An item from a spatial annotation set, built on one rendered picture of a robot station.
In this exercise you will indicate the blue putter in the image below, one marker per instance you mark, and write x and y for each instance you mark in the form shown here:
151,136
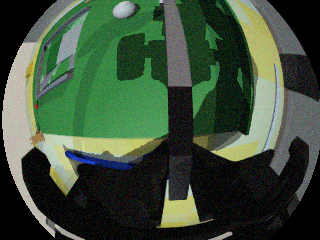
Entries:
101,162

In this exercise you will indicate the white golf ball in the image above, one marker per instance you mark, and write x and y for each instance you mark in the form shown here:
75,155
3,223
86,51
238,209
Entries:
124,10

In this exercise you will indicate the green flat mat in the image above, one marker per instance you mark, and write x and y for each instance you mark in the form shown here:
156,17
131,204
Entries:
119,84

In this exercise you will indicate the yellow rectangular block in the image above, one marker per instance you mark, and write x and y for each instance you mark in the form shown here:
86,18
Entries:
28,70

